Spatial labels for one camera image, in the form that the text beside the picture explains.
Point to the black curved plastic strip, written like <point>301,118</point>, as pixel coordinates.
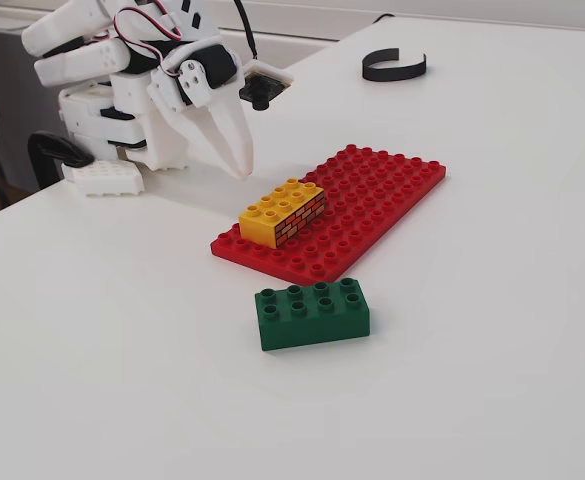
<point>394,73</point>

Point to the red lego baseplate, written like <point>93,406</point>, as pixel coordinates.
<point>372,200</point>

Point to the black table clamp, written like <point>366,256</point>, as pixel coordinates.
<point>47,147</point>

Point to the white fixed gripper jaw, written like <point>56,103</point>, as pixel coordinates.
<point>203,135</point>

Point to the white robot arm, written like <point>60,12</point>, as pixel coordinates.
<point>127,100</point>

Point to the green lego brick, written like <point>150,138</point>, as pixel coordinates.
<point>312,320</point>

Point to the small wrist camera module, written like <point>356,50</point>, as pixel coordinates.
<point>264,82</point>

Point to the white movable gripper jaw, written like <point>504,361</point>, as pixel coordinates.
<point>232,135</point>

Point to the yellow lego brick brick print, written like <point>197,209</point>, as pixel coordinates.
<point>272,222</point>

